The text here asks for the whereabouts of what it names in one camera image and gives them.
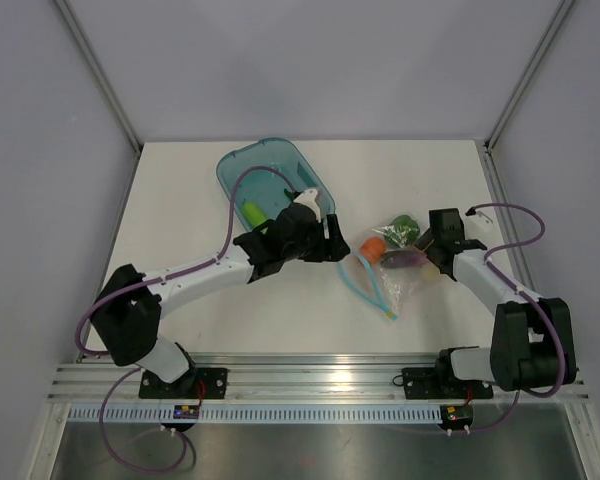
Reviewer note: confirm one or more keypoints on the orange fake fruit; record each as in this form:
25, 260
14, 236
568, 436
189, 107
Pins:
373, 249

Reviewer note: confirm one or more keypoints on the purple fake eggplant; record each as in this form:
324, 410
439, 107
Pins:
400, 259

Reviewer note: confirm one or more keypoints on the aluminium mounting rail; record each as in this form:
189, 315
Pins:
265, 379

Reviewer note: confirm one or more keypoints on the light green fake vegetable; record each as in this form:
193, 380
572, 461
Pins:
253, 215

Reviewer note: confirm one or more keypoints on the clear zip top bag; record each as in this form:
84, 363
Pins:
384, 289

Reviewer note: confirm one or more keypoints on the green fake bell pepper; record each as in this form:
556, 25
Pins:
401, 232

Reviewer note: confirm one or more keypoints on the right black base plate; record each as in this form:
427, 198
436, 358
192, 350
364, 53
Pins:
424, 383

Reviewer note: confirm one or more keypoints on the white slotted cable duct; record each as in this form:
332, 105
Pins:
258, 414

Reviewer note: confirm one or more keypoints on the aluminium frame post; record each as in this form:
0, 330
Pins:
532, 68
88, 56

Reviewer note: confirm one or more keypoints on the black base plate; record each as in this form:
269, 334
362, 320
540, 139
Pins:
207, 383
424, 383

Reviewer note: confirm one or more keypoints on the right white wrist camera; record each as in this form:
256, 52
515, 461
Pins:
479, 221

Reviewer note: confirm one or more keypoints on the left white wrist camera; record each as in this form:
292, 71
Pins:
310, 198

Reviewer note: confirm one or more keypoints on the cream fake garlic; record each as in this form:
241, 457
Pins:
429, 273

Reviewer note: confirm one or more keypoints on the teal transparent plastic bin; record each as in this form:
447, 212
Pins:
261, 171

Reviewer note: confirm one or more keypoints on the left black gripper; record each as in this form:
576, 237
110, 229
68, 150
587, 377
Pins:
330, 249

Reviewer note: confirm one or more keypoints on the green fake chili pepper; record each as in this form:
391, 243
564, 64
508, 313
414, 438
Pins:
291, 195

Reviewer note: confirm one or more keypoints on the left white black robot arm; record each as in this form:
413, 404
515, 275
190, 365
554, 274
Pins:
129, 309

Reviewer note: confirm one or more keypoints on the left aluminium frame post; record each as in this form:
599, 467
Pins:
88, 56

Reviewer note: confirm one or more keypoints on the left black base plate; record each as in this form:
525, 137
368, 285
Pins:
207, 383

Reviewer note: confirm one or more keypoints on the right aluminium frame post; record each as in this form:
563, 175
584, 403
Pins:
532, 68

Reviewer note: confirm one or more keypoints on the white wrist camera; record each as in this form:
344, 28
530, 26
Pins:
310, 198
479, 221

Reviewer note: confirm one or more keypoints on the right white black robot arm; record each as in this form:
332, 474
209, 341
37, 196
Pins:
532, 347

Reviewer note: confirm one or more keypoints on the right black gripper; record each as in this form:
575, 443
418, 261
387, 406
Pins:
424, 242

